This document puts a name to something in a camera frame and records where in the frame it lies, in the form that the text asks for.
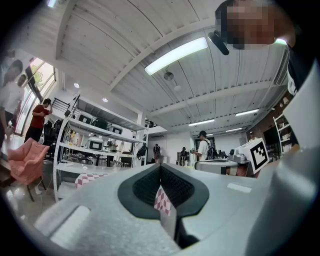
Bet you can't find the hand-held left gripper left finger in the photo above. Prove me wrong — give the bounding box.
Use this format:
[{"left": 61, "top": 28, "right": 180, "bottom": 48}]
[{"left": 33, "top": 163, "right": 182, "bottom": 256}]

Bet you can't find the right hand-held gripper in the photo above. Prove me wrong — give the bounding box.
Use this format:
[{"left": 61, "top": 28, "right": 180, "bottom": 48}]
[{"left": 194, "top": 137, "right": 270, "bottom": 176}]

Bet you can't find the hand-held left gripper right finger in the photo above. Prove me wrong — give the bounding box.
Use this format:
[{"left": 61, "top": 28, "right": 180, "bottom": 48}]
[{"left": 159, "top": 163, "right": 275, "bottom": 252}]

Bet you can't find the red white checkered cloth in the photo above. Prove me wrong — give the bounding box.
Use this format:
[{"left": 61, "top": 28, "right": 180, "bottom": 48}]
[{"left": 74, "top": 173, "right": 178, "bottom": 240}]

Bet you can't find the white box appliance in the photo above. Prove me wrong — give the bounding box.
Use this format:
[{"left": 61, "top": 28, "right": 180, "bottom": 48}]
[
  {"left": 86, "top": 136, "right": 105, "bottom": 152},
  {"left": 109, "top": 124, "right": 124, "bottom": 135},
  {"left": 76, "top": 111, "right": 94, "bottom": 125}
]

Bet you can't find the black backpack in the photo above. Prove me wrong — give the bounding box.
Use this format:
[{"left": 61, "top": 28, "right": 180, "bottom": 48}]
[{"left": 136, "top": 143, "right": 148, "bottom": 161}]

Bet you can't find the white shelf unit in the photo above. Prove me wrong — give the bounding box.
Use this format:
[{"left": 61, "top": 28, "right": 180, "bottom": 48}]
[{"left": 272, "top": 113, "right": 293, "bottom": 156}]

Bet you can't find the white metal shelf rack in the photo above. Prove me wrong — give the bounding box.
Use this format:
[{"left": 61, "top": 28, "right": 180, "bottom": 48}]
[{"left": 52, "top": 97, "right": 150, "bottom": 202}]

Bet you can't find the black bag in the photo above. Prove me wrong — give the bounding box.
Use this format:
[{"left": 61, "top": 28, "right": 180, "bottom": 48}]
[{"left": 91, "top": 117, "right": 109, "bottom": 130}]

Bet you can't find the salmon pink hanging cloth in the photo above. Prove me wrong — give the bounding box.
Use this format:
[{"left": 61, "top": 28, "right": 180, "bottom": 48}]
[{"left": 7, "top": 137, "right": 51, "bottom": 202}]

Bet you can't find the person's black shirt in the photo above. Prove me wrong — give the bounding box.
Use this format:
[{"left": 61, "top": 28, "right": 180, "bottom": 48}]
[{"left": 286, "top": 42, "right": 318, "bottom": 96}]

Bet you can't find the person's head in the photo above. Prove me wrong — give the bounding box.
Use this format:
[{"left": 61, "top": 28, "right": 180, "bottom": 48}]
[{"left": 214, "top": 0, "right": 297, "bottom": 51}]

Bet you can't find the window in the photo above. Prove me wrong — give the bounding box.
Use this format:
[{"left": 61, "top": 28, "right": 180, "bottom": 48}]
[{"left": 14, "top": 57, "right": 56, "bottom": 136}]

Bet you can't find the black head-worn camera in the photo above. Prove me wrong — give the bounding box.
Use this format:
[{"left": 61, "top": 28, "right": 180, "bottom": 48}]
[{"left": 207, "top": 30, "right": 230, "bottom": 56}]

